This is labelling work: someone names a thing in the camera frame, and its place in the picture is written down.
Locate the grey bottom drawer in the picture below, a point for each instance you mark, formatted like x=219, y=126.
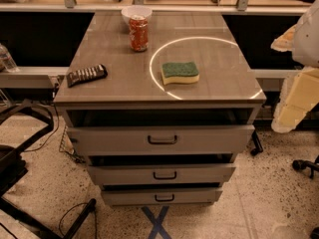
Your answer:
x=161, y=196

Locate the grey drawer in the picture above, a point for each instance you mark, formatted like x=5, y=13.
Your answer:
x=161, y=196
x=160, y=140
x=161, y=174

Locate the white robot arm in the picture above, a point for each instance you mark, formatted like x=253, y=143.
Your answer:
x=299, y=94

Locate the grey wooden drawer cabinet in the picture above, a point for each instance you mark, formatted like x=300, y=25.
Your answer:
x=133, y=93

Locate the grey top drawer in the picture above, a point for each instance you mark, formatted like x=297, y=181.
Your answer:
x=160, y=140

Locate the grey middle drawer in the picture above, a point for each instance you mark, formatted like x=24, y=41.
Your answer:
x=161, y=174

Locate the green yellow sponge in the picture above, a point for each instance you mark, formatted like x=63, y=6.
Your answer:
x=179, y=73

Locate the dark snack bar packet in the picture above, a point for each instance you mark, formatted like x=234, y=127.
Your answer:
x=86, y=75

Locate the orange soda can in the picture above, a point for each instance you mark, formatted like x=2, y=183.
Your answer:
x=139, y=35

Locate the white bowl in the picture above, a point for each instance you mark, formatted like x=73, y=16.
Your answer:
x=132, y=10

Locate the blue tape cross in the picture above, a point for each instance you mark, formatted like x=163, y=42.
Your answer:
x=157, y=222

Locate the black chair caster base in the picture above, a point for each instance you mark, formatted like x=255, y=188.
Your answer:
x=300, y=164

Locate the clear plastic water bottle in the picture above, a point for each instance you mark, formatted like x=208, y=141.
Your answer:
x=7, y=61

